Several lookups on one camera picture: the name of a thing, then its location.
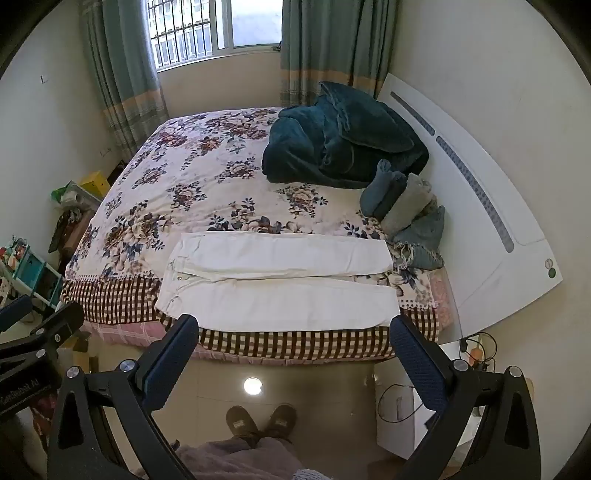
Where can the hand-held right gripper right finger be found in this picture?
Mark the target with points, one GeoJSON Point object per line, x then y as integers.
{"type": "Point", "coordinates": [418, 364]}

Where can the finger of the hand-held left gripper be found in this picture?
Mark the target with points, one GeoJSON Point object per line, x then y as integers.
{"type": "Point", "coordinates": [14, 314]}
{"type": "Point", "coordinates": [55, 327]}

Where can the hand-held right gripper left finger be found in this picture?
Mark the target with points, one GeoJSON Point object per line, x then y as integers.
{"type": "Point", "coordinates": [168, 364]}

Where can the white pants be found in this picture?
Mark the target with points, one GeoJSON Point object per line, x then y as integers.
{"type": "Point", "coordinates": [277, 300]}

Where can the teal shelf unit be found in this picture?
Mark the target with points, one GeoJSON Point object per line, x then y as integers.
{"type": "Point", "coordinates": [32, 272]}

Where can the orange small object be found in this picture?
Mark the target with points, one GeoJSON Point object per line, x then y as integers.
{"type": "Point", "coordinates": [476, 355]}

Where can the white nightstand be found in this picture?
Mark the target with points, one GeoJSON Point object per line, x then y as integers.
{"type": "Point", "coordinates": [392, 434]}

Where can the brown furry slipper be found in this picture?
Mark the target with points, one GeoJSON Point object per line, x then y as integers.
{"type": "Point", "coordinates": [280, 422]}
{"type": "Point", "coordinates": [242, 424]}

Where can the teal fringed scarf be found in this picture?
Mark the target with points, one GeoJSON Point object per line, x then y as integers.
{"type": "Point", "coordinates": [425, 240]}

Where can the green plastic bag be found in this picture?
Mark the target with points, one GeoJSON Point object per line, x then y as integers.
{"type": "Point", "coordinates": [62, 193]}

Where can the yellow box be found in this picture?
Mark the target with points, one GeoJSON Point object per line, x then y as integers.
{"type": "Point", "coordinates": [96, 184]}

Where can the folded beige-grey cloth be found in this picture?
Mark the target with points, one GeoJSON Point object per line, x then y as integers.
{"type": "Point", "coordinates": [406, 203]}

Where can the folded teal cloth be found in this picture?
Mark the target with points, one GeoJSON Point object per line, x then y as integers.
{"type": "Point", "coordinates": [378, 198]}

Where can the floral printed blanket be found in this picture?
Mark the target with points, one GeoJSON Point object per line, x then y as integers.
{"type": "Point", "coordinates": [194, 184]}

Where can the dark teal fleece blanket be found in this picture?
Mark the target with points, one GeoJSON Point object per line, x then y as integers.
{"type": "Point", "coordinates": [323, 152]}

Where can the teal curtain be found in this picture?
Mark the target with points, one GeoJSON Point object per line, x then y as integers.
{"type": "Point", "coordinates": [124, 69]}
{"type": "Point", "coordinates": [332, 46]}

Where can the window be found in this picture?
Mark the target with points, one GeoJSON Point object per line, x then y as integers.
{"type": "Point", "coordinates": [254, 23]}

